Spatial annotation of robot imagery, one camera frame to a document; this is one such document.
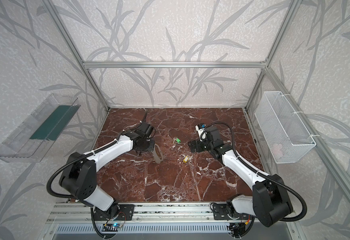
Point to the aluminium frame corner post right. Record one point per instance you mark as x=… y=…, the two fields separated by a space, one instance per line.
x=290 y=14

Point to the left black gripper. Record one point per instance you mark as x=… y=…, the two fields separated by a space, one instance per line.
x=148 y=145

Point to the small circuit board left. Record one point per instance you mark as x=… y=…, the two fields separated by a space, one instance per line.
x=112 y=227

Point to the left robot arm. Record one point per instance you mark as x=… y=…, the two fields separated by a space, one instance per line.
x=79 y=178

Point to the small circuit board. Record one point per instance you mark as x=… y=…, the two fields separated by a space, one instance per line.
x=112 y=227
x=238 y=230

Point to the key with green tag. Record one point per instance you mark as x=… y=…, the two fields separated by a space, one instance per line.
x=176 y=140

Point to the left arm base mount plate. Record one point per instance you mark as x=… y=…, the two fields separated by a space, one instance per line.
x=123 y=212

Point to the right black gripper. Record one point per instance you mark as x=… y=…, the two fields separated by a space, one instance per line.
x=199 y=145

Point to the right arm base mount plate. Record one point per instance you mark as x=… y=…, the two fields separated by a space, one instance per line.
x=227 y=212

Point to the aluminium frame horizontal bar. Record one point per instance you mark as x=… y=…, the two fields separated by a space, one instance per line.
x=257 y=65

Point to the aluminium frame corner post left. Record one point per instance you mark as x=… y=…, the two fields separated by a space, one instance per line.
x=52 y=11

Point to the white wire mesh basket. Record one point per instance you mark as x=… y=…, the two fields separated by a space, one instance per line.
x=285 y=134

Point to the aluminium mounting rail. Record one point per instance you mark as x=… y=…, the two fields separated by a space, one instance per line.
x=150 y=212

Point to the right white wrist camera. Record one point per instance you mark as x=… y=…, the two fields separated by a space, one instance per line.
x=200 y=128

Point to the clear plastic wall tray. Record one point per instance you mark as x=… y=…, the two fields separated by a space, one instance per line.
x=31 y=141

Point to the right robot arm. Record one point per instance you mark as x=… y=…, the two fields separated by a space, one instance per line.
x=269 y=201

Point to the small circuit board right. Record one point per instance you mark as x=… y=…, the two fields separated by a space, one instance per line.
x=238 y=230

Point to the aluminium frame corner post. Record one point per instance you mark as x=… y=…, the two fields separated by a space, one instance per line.
x=52 y=11
x=290 y=14

